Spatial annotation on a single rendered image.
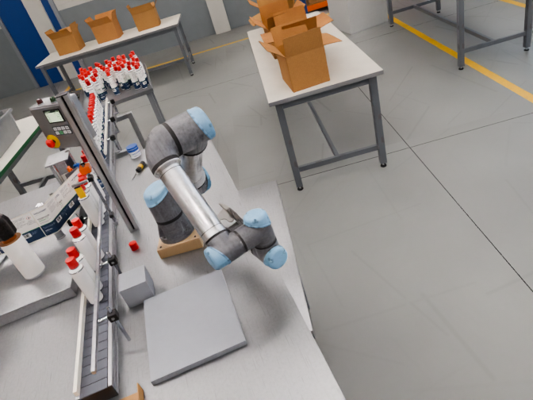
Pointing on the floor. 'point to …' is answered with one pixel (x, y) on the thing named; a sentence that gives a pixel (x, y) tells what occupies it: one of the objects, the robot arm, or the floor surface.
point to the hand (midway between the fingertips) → (229, 217)
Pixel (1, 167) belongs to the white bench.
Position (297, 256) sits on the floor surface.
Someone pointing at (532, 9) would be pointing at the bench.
